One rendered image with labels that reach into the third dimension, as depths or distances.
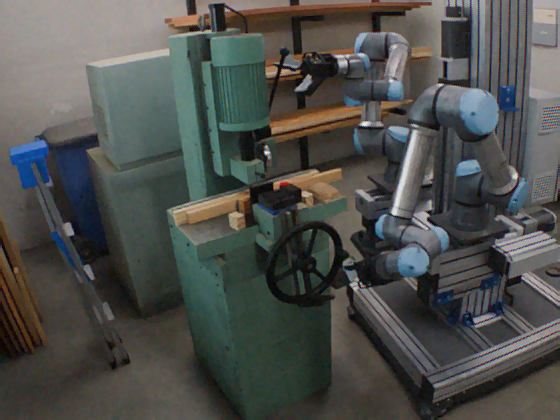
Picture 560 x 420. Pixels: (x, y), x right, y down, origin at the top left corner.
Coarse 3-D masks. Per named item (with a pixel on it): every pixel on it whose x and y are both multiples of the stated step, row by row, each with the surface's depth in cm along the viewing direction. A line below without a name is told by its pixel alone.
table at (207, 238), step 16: (320, 208) 169; (336, 208) 173; (192, 224) 162; (208, 224) 161; (224, 224) 160; (256, 224) 158; (192, 240) 151; (208, 240) 150; (224, 240) 153; (240, 240) 156; (256, 240) 158; (208, 256) 151
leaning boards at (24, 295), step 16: (0, 224) 232; (0, 240) 262; (0, 256) 216; (16, 256) 247; (0, 272) 218; (16, 272) 222; (0, 288) 220; (16, 288) 229; (32, 288) 273; (0, 304) 228; (16, 304) 233; (32, 304) 255; (0, 320) 228; (16, 320) 235; (32, 320) 244; (0, 336) 233; (16, 336) 238; (32, 336) 237; (32, 352) 234
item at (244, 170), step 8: (232, 160) 170; (240, 160) 167; (256, 160) 166; (232, 168) 172; (240, 168) 166; (248, 168) 162; (256, 168) 164; (240, 176) 168; (248, 176) 163; (256, 176) 165
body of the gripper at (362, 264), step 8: (360, 264) 138; (368, 264) 138; (360, 272) 140; (368, 272) 138; (360, 280) 141; (368, 280) 137; (376, 280) 135; (384, 280) 132; (392, 280) 134; (360, 288) 141
